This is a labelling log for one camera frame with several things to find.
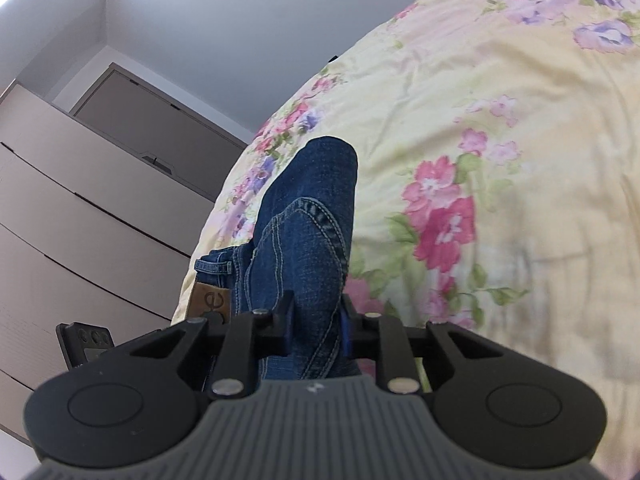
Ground floral yellow bed cover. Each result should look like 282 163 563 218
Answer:
194 0 639 479

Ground beige drawer chest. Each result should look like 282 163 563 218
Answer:
1 82 212 438

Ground beige wardrobe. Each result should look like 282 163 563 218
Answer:
70 63 246 200

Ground dark blue denim pants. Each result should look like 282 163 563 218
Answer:
186 136 359 380

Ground black smartphone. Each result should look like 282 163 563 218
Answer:
55 322 115 370

